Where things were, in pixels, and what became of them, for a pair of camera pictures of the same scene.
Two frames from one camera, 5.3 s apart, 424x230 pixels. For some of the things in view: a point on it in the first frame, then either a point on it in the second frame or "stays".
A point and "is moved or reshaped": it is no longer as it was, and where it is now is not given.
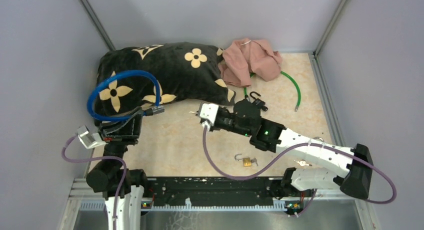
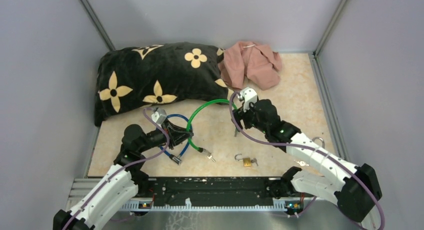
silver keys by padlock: x=303 y=163 stays
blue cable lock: x=152 y=111 -> x=174 y=158
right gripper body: x=226 y=122 -> x=249 y=118
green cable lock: x=299 y=99 -> x=206 y=102
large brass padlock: x=319 y=138 stays
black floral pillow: x=130 y=77 stays
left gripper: x=125 y=132 -> x=181 y=135
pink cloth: x=243 y=56 is moved or reshaped
